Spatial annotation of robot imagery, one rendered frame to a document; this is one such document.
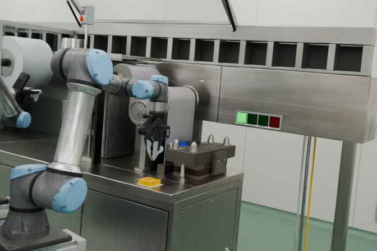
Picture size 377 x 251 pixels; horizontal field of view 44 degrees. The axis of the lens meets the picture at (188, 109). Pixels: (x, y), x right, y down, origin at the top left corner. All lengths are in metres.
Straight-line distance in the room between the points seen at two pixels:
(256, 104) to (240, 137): 2.68
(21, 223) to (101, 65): 0.57
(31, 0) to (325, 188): 4.86
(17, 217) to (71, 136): 0.32
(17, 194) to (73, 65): 0.46
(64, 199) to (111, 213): 0.70
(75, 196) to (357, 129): 1.28
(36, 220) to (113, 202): 0.59
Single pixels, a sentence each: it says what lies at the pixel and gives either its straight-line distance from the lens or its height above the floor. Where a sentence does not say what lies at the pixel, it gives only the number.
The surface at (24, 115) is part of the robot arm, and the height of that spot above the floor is 1.14.
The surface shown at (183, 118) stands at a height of 1.16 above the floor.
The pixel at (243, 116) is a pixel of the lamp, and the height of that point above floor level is 1.19.
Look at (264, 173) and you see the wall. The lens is 4.96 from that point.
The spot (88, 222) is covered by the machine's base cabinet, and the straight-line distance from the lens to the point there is 2.30.
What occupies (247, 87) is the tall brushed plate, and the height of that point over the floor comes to 1.34.
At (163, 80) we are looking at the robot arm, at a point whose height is 1.35.
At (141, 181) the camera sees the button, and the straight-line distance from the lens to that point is 2.03.
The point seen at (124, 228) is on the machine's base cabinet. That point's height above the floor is 0.69.
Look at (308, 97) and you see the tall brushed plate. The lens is 2.27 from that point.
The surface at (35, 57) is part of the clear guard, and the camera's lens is 2.98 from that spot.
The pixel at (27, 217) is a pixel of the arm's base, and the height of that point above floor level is 0.89.
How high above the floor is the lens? 1.41
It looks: 5 degrees down
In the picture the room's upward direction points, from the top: 5 degrees clockwise
